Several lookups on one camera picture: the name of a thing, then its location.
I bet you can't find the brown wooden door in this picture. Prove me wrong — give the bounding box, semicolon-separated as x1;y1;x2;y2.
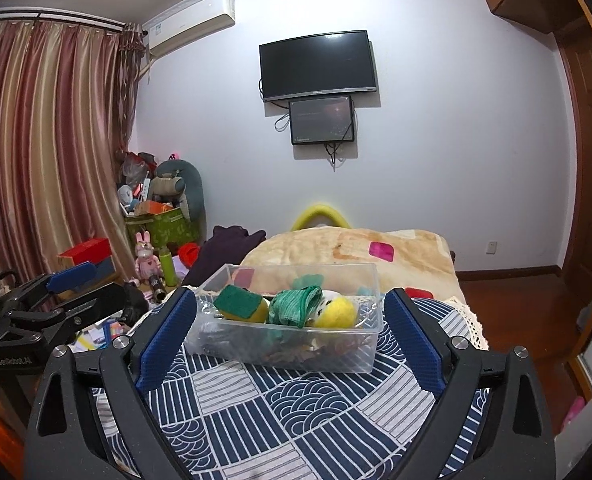
556;30;592;313

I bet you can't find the pink object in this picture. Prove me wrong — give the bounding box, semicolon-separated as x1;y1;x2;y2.
562;395;588;432

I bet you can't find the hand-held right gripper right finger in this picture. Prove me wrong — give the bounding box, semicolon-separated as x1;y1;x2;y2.
383;287;559;480

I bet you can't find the white air conditioner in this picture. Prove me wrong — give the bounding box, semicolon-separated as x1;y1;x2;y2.
143;0;237;58

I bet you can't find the green storage box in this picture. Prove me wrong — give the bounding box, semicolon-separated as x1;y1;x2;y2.
124;207;201;247

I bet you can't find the yellow cushion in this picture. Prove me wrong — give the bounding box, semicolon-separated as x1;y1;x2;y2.
291;202;351;231

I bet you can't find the small black wall monitor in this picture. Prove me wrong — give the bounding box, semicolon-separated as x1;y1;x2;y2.
289;95;355;146

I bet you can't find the dark purple garment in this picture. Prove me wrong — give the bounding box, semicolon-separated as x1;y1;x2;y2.
181;225;267;288

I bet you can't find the black bag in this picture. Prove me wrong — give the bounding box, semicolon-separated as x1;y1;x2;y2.
120;282;153;324

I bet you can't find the green mesh cloth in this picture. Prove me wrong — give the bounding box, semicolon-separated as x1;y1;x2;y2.
268;285;324;330

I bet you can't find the pink rabbit toy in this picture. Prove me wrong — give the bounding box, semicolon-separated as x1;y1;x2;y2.
134;231;159;282

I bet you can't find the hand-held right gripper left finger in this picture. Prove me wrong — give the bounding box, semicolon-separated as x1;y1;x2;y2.
23;285;199;480

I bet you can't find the blue white patterned tablecloth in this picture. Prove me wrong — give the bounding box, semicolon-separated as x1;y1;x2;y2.
83;290;489;480

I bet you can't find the dark blue box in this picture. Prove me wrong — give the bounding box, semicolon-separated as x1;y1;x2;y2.
58;257;120;282

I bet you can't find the yellow white plush ball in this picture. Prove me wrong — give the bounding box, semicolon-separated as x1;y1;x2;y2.
316;290;360;329

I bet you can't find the red box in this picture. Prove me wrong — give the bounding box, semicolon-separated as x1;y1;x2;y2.
57;237;114;267

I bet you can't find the clear plastic storage bin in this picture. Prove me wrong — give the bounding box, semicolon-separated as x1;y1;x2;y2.
183;262;387;373

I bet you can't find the green yellow sponge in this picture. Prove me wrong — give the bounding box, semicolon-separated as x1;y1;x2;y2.
213;285;269;322

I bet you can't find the cream patterned pillow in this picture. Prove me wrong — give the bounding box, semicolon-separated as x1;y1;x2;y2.
238;225;459;311

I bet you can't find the pile of papers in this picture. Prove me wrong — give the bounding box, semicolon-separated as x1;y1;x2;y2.
70;310;137;357

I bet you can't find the green bottle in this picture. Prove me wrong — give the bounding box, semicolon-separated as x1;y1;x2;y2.
158;247;179;286

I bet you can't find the grey green plush pillow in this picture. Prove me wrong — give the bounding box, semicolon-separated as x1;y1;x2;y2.
155;160;207;223

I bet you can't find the black wall television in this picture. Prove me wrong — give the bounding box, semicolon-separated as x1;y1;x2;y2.
259;30;379;103

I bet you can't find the black cylinder lens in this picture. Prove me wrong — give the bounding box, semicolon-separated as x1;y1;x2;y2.
148;275;169;304

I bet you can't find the striped brown curtain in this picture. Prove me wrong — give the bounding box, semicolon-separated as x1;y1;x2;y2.
0;20;145;291

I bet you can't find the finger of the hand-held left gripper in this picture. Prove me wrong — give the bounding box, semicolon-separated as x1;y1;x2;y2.
6;282;129;335
10;260;100;311

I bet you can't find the red cloth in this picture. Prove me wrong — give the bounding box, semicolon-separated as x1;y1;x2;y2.
178;242;203;267

